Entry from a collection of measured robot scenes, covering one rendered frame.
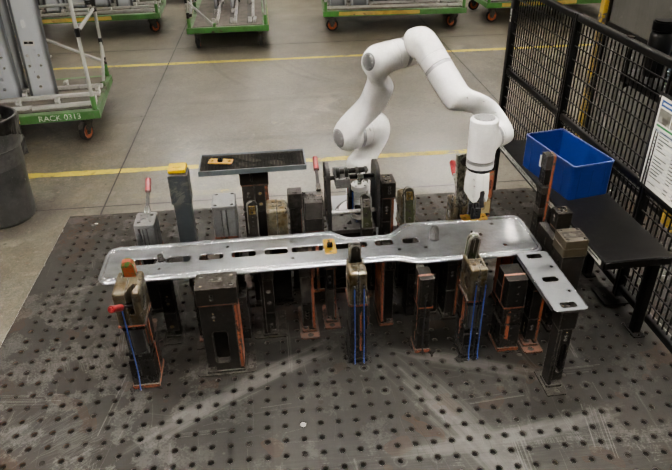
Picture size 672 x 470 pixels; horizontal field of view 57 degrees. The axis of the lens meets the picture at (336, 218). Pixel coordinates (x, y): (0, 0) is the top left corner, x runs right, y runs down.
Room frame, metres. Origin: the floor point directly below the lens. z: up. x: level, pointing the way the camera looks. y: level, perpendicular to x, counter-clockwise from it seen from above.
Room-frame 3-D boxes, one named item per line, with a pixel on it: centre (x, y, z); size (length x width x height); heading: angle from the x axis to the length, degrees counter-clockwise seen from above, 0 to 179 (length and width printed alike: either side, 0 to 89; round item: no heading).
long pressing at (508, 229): (1.64, 0.04, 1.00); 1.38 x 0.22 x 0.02; 96
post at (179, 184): (1.93, 0.55, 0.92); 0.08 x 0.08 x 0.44; 6
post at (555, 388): (1.34, -0.64, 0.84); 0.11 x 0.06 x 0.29; 6
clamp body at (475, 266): (1.49, -0.41, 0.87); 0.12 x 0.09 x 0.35; 6
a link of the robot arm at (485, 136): (1.70, -0.45, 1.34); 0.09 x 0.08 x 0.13; 125
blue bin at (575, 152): (2.03, -0.84, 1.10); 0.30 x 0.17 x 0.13; 16
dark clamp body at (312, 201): (1.84, 0.08, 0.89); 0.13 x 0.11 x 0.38; 6
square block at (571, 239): (1.60, -0.73, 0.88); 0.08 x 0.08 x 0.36; 6
